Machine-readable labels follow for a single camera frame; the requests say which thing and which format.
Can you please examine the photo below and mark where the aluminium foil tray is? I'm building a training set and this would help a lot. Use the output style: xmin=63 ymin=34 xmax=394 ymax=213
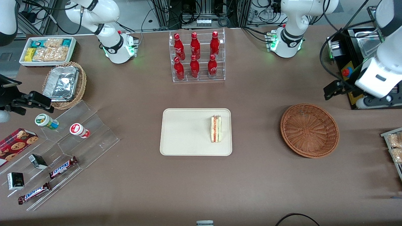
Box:
xmin=43 ymin=66 xmax=80 ymax=102

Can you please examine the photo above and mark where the small dark green box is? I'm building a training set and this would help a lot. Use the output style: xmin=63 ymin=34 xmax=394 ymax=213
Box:
xmin=7 ymin=172 xmax=25 ymax=191
xmin=28 ymin=154 xmax=48 ymax=170

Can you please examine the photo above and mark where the black floor cable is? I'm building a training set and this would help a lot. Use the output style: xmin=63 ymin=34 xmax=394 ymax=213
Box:
xmin=275 ymin=213 xmax=321 ymax=226

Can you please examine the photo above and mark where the clear acrylic bottle rack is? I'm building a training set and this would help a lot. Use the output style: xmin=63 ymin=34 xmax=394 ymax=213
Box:
xmin=169 ymin=28 xmax=226 ymax=83

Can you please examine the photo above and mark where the snickers chocolate bar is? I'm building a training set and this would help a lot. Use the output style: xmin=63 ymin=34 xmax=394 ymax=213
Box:
xmin=49 ymin=156 xmax=78 ymax=180
xmin=18 ymin=181 xmax=52 ymax=205

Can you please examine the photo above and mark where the red label yogurt cup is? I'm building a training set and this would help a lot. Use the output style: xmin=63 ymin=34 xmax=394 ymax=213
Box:
xmin=69 ymin=123 xmax=91 ymax=139

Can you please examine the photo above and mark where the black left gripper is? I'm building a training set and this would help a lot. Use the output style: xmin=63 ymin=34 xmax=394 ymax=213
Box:
xmin=323 ymin=80 xmax=365 ymax=101

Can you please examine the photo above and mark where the light wicker basket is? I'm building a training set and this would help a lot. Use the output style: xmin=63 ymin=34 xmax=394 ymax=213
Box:
xmin=42 ymin=62 xmax=87 ymax=110

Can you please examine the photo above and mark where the brown wicker basket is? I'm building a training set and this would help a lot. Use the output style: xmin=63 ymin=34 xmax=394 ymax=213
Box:
xmin=280 ymin=103 xmax=340 ymax=158

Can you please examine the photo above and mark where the red tartan cookie box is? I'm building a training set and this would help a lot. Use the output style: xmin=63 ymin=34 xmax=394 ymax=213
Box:
xmin=0 ymin=128 xmax=39 ymax=168

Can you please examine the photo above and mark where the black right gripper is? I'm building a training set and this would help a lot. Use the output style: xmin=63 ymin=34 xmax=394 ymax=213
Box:
xmin=0 ymin=74 xmax=54 ymax=115

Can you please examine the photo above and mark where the aluminium frame rack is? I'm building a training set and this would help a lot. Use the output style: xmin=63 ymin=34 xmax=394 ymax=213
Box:
xmin=150 ymin=0 xmax=252 ymax=29

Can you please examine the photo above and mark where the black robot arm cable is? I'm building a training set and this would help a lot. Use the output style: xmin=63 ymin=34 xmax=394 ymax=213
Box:
xmin=319 ymin=0 xmax=382 ymax=92

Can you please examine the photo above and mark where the white plastic snack bin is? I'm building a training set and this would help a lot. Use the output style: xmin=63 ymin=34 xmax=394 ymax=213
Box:
xmin=19 ymin=36 xmax=77 ymax=67

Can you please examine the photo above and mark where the clear acrylic stepped display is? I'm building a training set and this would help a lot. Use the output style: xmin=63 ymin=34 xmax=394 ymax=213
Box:
xmin=0 ymin=100 xmax=120 ymax=211

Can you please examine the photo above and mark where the small clear cracker bag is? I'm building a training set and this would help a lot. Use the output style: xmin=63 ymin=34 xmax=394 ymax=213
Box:
xmin=44 ymin=38 xmax=63 ymax=48

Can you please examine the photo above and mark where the metal wire tray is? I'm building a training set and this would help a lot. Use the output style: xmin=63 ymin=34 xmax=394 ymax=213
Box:
xmin=380 ymin=127 xmax=402 ymax=183

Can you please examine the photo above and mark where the green label yogurt cup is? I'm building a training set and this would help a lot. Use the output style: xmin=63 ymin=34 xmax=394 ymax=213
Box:
xmin=35 ymin=114 xmax=59 ymax=130

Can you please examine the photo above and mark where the cream plastic tray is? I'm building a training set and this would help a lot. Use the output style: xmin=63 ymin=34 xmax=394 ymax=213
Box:
xmin=160 ymin=108 xmax=232 ymax=156

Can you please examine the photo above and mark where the triangular sandwich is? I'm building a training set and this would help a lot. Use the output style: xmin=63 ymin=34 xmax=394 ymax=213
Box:
xmin=210 ymin=115 xmax=223 ymax=143

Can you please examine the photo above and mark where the red cola bottle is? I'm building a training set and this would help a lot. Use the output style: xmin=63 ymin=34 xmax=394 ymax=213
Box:
xmin=210 ymin=31 xmax=220 ymax=58
xmin=208 ymin=54 xmax=218 ymax=78
xmin=190 ymin=32 xmax=201 ymax=59
xmin=190 ymin=55 xmax=200 ymax=78
xmin=174 ymin=33 xmax=186 ymax=61
xmin=174 ymin=57 xmax=185 ymax=80

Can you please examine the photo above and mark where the clear fried snack bag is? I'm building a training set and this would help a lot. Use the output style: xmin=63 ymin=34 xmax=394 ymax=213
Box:
xmin=387 ymin=133 xmax=402 ymax=148
xmin=389 ymin=148 xmax=402 ymax=164

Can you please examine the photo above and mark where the large clear cracker bag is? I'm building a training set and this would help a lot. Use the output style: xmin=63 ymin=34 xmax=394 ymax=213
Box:
xmin=33 ymin=46 xmax=69 ymax=62

